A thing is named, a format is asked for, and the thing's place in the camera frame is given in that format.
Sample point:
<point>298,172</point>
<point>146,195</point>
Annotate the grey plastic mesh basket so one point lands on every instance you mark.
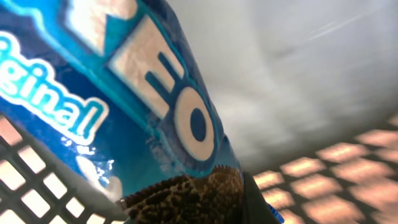
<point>307,95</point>

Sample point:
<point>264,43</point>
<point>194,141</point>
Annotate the blue Oreo cookie packet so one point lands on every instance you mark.
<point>105,118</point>

